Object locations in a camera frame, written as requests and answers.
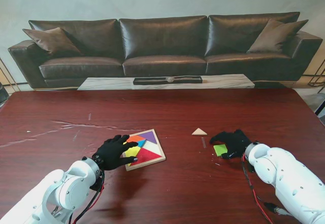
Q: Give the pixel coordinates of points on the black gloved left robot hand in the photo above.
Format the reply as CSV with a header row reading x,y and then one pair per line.
x,y
114,153

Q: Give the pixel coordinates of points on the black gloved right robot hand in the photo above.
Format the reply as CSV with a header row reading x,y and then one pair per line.
x,y
233,142

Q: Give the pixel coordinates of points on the green tangram square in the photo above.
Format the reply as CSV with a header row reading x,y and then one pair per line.
x,y
219,149

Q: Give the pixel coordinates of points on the orange tangram parallelogram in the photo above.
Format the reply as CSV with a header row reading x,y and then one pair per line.
x,y
135,139

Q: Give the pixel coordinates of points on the blue tangram triangle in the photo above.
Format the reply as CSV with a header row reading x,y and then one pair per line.
x,y
141,143

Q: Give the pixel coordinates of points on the large red tangram triangle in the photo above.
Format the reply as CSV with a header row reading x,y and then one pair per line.
x,y
148,156

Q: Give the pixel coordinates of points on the small natural wood triangle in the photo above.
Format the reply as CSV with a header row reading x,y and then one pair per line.
x,y
199,132

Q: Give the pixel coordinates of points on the purple tangram triangle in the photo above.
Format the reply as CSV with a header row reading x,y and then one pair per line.
x,y
149,137

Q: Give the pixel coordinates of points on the square wooden puzzle tray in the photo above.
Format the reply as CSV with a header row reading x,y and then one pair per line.
x,y
157,155

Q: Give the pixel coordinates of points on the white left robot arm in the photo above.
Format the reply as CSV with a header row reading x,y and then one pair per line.
x,y
50,193

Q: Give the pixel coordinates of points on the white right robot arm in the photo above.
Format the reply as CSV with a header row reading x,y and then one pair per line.
x,y
287,180

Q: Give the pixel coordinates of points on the clear tape strip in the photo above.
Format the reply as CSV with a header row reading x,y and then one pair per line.
x,y
203,142

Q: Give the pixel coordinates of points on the grey marble coffee table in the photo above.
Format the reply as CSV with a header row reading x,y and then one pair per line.
x,y
106,83

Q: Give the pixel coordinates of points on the long black decorative tray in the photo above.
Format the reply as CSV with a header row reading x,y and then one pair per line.
x,y
149,80

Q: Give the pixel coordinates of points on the small glass ball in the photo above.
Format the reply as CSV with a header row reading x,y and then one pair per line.
x,y
170,79

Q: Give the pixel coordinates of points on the brown throw pillow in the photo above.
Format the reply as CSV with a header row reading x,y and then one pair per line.
x,y
53,41
276,37

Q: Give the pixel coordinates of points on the dark brown leather sofa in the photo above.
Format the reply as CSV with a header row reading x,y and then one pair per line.
x,y
162,43

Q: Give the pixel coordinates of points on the black chair edge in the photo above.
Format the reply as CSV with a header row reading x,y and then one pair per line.
x,y
2,94

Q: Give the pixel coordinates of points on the thin metal side table frame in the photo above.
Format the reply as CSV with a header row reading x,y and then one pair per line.
x,y
10,78
316,76

